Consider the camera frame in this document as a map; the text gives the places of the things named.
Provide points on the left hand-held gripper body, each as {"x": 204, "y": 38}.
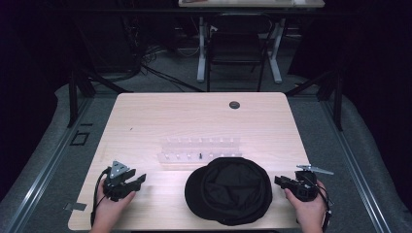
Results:
{"x": 115, "y": 187}

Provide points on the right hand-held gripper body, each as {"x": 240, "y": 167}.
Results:
{"x": 304, "y": 187}

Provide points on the black cap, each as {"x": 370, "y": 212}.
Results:
{"x": 228, "y": 191}

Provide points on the person's left hand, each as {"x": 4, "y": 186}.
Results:
{"x": 111, "y": 207}

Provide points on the person's right hand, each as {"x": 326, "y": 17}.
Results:
{"x": 307, "y": 212}

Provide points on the grey tape piece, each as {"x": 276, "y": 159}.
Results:
{"x": 75, "y": 206}

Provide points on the clear acrylic rack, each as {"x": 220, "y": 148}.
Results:
{"x": 200, "y": 150}

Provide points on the round grey table grommet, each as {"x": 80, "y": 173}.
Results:
{"x": 234, "y": 105}

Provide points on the black metal stand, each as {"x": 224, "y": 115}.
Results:
{"x": 74, "y": 97}
{"x": 336, "y": 97}

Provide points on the black chair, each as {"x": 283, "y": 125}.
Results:
{"x": 238, "y": 48}

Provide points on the white-legged desk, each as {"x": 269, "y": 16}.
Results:
{"x": 251, "y": 3}

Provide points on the aluminium floor rail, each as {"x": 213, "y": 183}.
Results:
{"x": 42, "y": 171}
{"x": 356, "y": 168}

